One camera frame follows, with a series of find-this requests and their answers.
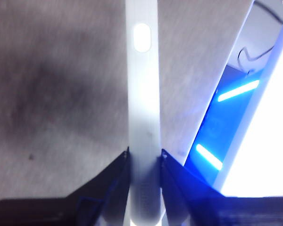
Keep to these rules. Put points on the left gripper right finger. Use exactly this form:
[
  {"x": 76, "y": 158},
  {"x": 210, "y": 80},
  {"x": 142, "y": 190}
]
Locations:
[{"x": 202, "y": 209}]

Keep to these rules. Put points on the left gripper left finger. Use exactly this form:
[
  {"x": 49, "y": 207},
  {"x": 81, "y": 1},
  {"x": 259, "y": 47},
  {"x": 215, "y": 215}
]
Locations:
[{"x": 96, "y": 207}]

